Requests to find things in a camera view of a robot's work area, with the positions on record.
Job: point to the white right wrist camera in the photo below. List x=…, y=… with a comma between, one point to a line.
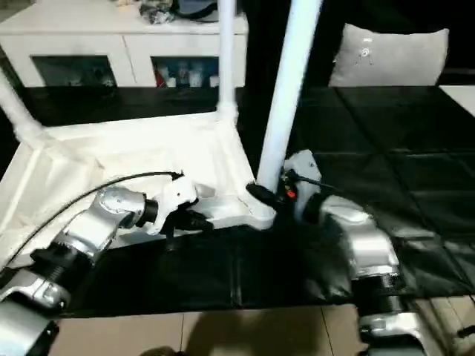
x=303, y=167

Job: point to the white flat sheet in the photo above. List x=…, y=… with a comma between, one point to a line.
x=460, y=96

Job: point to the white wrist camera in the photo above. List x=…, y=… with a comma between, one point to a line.
x=177, y=196
x=303, y=167

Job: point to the grey carry case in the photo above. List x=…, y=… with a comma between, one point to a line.
x=185, y=7

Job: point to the white plastic table leg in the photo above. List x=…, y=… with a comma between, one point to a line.
x=289, y=81
x=18, y=111
x=227, y=59

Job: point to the light grey cushion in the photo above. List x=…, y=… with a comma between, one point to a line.
x=390, y=55

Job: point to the black tall cabinet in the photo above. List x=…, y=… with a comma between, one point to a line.
x=260, y=37

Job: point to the white glass-door cabinet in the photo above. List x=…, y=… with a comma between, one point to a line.
x=89, y=44

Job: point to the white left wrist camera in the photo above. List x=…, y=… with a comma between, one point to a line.
x=177, y=196

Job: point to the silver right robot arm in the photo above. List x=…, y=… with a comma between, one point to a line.
x=364, y=245

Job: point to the white plastic table top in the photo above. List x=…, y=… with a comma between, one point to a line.
x=111, y=163

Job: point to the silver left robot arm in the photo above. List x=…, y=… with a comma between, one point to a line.
x=82, y=237

